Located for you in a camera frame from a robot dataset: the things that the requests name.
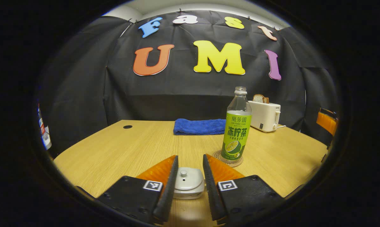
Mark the white teacup lid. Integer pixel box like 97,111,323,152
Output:
176,167,204,190

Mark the bread slice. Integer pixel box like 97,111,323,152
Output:
252,94,270,104

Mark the blue folded towel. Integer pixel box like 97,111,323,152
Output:
173,119,227,136

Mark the round wooden coaster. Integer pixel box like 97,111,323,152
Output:
213,150,243,168

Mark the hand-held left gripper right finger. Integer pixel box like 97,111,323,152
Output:
203,154,285,222

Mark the white toaster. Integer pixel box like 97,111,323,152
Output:
248,100,281,132

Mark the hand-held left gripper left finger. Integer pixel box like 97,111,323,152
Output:
97,154,179,224

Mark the green label water bottle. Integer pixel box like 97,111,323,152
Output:
221,87,252,165

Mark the white ceramic teacup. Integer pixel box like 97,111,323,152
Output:
174,167,205,200

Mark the colourful printed banner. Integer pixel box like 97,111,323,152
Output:
37,104,52,150

